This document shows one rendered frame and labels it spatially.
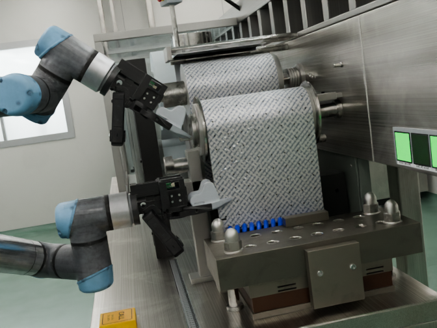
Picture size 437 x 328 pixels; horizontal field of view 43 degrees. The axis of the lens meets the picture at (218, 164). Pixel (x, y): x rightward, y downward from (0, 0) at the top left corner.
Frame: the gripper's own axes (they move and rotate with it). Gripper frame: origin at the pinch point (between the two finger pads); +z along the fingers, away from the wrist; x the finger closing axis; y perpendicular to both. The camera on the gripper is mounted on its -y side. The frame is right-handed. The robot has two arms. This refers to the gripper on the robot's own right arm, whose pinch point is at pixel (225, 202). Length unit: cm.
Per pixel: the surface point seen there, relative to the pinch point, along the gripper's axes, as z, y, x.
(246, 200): 4.3, -0.2, -0.3
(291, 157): 15.4, 7.4, -0.2
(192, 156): -5.1, 10.2, 7.1
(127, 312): -24.0, -16.6, -9.1
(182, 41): 4, 41, 72
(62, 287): -86, -109, 315
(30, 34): -108, 114, 556
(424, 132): 29.5, 12.5, -31.6
